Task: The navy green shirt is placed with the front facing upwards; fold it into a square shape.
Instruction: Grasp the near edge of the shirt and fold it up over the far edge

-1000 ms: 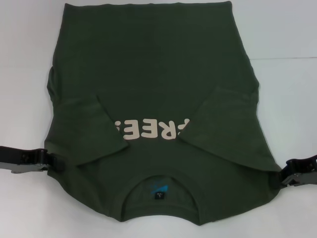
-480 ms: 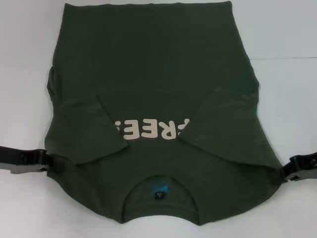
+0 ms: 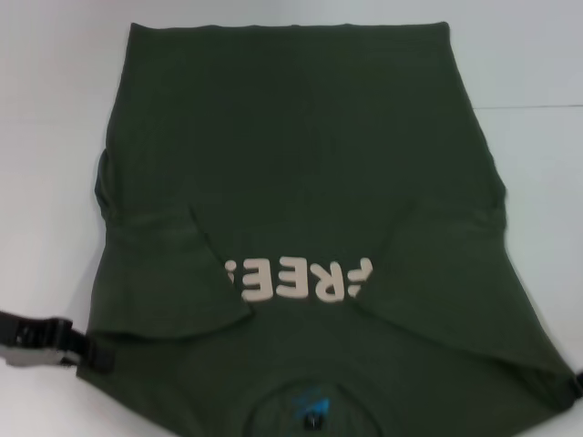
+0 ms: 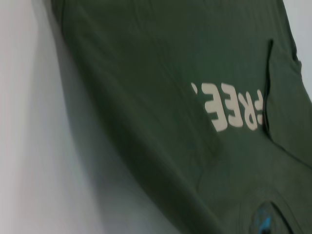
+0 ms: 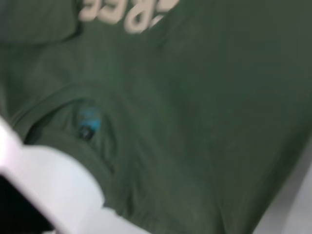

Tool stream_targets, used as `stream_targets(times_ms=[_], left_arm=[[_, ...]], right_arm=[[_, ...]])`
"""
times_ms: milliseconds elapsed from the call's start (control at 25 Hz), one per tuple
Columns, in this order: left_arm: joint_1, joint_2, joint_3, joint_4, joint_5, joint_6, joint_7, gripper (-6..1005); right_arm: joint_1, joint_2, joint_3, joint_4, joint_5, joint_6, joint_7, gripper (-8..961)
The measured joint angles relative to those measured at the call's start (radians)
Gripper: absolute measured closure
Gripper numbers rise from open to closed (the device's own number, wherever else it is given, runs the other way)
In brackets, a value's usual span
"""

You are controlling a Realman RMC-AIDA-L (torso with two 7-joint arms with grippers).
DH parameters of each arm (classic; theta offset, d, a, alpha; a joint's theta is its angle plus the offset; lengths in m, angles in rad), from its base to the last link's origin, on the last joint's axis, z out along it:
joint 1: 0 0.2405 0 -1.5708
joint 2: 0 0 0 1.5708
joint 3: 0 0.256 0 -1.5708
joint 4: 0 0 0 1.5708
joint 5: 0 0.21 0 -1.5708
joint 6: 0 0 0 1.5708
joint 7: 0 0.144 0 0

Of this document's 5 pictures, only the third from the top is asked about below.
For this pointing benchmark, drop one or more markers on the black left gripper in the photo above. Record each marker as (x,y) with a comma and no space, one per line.
(32,341)

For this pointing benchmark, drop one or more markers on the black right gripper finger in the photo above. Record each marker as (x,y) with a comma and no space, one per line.
(579,384)

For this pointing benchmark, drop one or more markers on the dark green FREE t-shirt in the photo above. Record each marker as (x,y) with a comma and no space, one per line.
(309,182)

